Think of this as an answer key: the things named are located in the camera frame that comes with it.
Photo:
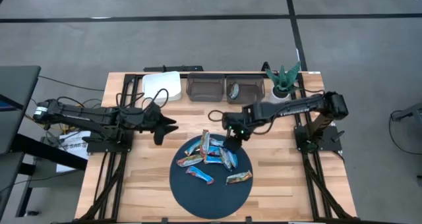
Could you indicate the round dark blue woven mat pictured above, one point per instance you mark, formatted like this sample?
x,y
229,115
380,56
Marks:
x,y
211,201

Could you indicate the white plant pot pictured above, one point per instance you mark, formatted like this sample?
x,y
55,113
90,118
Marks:
x,y
275,97

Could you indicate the grey translucent plastic bin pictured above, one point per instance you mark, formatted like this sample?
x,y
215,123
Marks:
x,y
250,90
205,89

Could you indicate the silver green granola bar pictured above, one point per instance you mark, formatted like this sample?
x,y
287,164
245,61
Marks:
x,y
234,91

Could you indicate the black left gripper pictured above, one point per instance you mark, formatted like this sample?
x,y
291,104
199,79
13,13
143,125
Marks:
x,y
150,120

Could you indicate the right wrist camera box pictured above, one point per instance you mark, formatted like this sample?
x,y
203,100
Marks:
x,y
238,134

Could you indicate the white printed paper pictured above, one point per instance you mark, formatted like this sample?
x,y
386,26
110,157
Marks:
x,y
72,158

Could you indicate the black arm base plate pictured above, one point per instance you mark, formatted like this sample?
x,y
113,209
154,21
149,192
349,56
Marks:
x,y
331,141
105,147

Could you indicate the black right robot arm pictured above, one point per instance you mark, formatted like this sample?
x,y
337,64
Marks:
x,y
290,108

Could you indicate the black desk top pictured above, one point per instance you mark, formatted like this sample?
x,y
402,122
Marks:
x,y
16,102

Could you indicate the white square container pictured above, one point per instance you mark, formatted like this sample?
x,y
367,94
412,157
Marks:
x,y
161,84

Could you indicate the black desk frame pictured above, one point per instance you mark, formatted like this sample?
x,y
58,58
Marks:
x,y
49,152

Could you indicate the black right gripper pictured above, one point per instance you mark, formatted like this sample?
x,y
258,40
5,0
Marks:
x,y
232,118

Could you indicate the blue granola bar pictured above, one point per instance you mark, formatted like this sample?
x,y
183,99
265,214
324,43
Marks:
x,y
199,175
233,159
212,159
213,150
192,147
216,142

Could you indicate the black power strip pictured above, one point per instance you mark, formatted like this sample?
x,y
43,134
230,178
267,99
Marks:
x,y
174,68

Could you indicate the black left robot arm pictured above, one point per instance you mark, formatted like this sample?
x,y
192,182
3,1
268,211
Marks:
x,y
85,113

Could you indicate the green potted plant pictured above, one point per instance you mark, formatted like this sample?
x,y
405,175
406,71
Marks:
x,y
283,80

